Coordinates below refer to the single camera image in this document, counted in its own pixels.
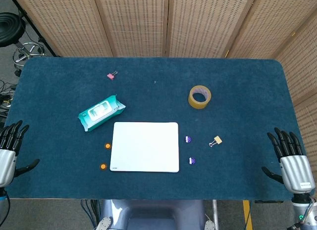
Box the blue-grey robot torso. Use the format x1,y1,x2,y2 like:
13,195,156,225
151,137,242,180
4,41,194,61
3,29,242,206
95,199,216,230

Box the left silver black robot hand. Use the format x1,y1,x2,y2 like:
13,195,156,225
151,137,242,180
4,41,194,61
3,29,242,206
0,120,40,188

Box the yellow binder clip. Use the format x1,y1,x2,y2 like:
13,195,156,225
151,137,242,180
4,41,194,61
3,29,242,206
209,135,223,148

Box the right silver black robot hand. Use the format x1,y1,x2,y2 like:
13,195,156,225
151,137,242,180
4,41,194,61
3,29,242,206
262,127,316,193

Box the yellow floor tape strip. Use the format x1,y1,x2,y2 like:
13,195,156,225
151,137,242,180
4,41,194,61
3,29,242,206
242,200,254,230

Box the black stool chrome base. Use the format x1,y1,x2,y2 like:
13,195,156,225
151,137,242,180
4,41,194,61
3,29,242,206
0,12,48,77

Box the yellow packing tape roll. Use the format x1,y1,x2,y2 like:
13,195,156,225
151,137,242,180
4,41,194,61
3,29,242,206
188,85,212,110

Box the wooden woven folding screen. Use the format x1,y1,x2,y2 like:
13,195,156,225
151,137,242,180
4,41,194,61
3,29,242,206
9,0,317,188

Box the green wet wipes pack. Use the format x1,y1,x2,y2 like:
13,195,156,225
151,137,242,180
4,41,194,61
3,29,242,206
78,94,126,133

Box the dark blue table cloth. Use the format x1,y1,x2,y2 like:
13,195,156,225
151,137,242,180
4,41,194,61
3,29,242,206
4,56,313,200

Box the black metal frame bar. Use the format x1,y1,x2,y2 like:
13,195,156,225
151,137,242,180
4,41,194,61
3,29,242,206
6,0,61,58

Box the white rectangular board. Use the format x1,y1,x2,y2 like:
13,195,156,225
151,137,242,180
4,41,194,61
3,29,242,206
109,122,180,173

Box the black cables under table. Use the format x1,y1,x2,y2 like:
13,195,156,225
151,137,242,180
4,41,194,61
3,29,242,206
80,199,100,230

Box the tangled floor cables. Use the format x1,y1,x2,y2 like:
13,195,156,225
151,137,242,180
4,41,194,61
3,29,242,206
0,79,17,119

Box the silver metal pole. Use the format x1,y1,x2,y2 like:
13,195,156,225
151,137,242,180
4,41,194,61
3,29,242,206
212,199,220,230

